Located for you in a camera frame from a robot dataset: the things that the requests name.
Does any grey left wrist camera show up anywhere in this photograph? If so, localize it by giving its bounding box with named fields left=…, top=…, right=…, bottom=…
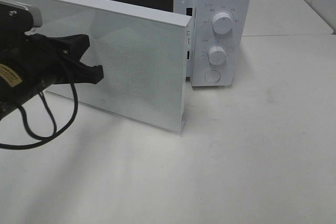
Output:
left=1, top=0, right=43, bottom=32

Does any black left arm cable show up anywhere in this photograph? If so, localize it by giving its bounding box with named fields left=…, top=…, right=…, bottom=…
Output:
left=0, top=50, right=79, bottom=150

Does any white microwave door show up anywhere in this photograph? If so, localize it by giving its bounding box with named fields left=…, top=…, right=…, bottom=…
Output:
left=10, top=0, right=191, bottom=132

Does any white microwave knob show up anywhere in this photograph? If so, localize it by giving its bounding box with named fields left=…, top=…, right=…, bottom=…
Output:
left=208, top=46, right=227, bottom=66
left=211, top=10, right=234, bottom=35

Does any lower white microwave knob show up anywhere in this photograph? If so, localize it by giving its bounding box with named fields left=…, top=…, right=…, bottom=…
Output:
left=208, top=46, right=227, bottom=66

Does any white adjacent table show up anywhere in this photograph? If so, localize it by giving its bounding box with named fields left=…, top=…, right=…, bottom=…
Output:
left=243, top=0, right=333, bottom=37

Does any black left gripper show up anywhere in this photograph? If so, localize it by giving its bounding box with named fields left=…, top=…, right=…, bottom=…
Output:
left=0, top=2, right=104, bottom=120

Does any upper white microwave knob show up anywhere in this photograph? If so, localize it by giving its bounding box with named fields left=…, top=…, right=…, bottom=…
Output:
left=211, top=10, right=234, bottom=35

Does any round white door button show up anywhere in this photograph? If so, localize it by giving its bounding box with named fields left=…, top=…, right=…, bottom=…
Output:
left=204, top=70, right=221, bottom=83

